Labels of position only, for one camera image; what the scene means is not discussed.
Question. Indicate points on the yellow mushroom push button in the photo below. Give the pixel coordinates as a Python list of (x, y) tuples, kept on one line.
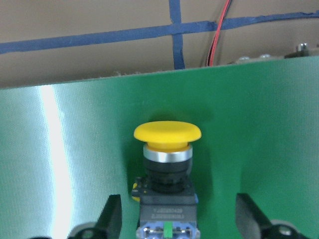
[(166, 194)]

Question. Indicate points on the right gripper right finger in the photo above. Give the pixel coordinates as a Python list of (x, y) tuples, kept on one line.
[(250, 220)]

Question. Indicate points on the green conveyor belt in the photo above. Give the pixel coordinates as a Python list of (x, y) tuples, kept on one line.
[(64, 148)]

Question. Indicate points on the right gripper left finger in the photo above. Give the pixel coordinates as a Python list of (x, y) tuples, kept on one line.
[(109, 223)]

